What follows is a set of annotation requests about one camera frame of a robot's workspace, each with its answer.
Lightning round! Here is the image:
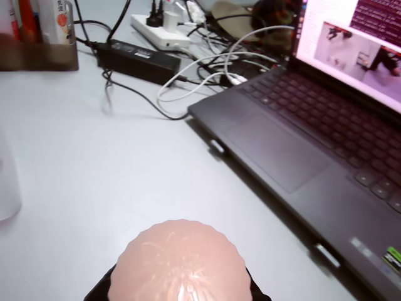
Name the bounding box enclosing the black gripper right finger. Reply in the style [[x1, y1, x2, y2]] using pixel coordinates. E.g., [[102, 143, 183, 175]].
[[246, 268, 273, 301]]

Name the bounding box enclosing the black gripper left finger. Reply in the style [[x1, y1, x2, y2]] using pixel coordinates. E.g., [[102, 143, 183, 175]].
[[83, 266, 118, 301]]

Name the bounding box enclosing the pink bottle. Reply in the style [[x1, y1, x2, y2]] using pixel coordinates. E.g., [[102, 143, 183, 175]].
[[107, 219, 253, 301]]

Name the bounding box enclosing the white plastic bottle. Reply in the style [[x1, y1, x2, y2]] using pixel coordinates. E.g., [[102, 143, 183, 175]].
[[0, 0, 20, 41]]

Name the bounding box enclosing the silver laptop stand foot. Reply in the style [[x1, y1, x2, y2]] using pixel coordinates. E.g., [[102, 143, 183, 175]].
[[315, 243, 341, 268], [209, 139, 226, 155]]

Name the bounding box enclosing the translucent plastic bin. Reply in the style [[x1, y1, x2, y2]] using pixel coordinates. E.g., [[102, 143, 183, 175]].
[[0, 131, 23, 222]]

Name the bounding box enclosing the dark grey laptop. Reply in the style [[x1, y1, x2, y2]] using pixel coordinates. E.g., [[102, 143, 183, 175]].
[[187, 0, 401, 301]]

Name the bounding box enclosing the black power adapter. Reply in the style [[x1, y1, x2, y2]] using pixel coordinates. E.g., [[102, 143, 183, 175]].
[[95, 39, 182, 86]]

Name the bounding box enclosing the brown storage box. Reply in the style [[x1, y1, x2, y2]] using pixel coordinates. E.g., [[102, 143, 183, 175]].
[[0, 40, 79, 72]]

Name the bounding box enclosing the white power strip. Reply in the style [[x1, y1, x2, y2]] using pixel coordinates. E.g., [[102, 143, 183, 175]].
[[130, 13, 192, 51]]

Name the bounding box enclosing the white orange carton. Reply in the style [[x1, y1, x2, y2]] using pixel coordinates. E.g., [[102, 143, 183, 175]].
[[43, 0, 77, 45]]

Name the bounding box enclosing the red book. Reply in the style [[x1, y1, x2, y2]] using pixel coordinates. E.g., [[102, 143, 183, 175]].
[[18, 0, 44, 44]]

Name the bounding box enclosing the white usb charger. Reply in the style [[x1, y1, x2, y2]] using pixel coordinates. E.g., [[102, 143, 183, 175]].
[[163, 11, 180, 32]]

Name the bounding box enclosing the dark olive bag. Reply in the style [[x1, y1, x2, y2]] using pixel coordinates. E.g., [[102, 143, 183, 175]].
[[250, 0, 302, 53]]

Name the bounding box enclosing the beige cap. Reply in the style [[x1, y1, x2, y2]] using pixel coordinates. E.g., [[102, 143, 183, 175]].
[[210, 0, 261, 29]]

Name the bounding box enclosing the black laptop charging cable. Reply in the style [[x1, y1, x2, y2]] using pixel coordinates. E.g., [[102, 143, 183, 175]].
[[102, 67, 192, 122]]

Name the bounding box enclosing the white usb cable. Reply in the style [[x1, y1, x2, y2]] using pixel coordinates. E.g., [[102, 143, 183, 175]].
[[224, 24, 297, 82], [156, 51, 283, 115]]

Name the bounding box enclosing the black mains cable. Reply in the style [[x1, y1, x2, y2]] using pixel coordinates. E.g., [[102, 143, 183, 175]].
[[73, 0, 132, 48]]

